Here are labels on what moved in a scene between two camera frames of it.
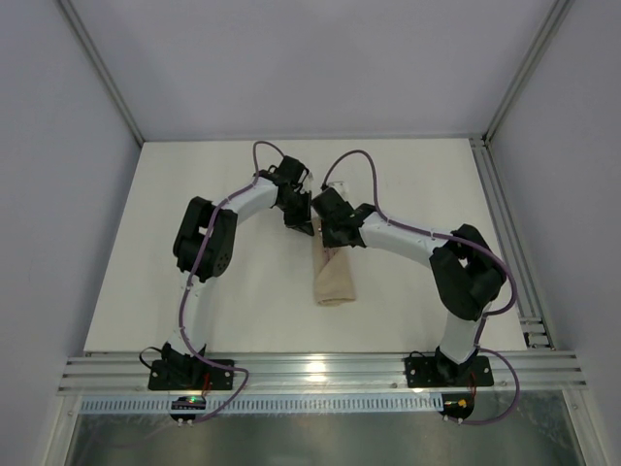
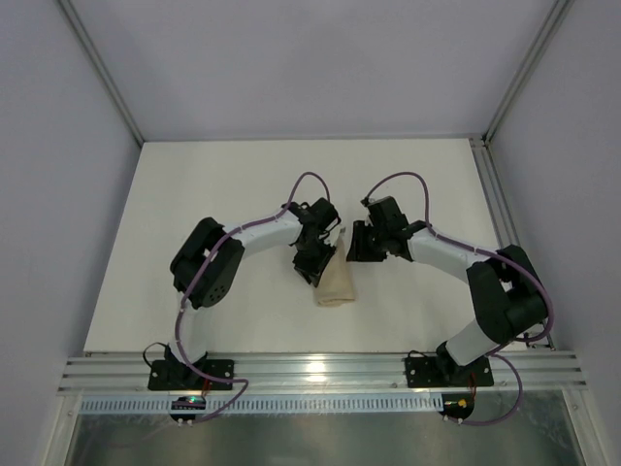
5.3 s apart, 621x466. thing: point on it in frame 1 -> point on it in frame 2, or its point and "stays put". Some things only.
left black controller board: (187, 403) stays put
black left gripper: (299, 216) -> (313, 265)
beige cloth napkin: (333, 269) stays put
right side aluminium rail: (532, 315) stays put
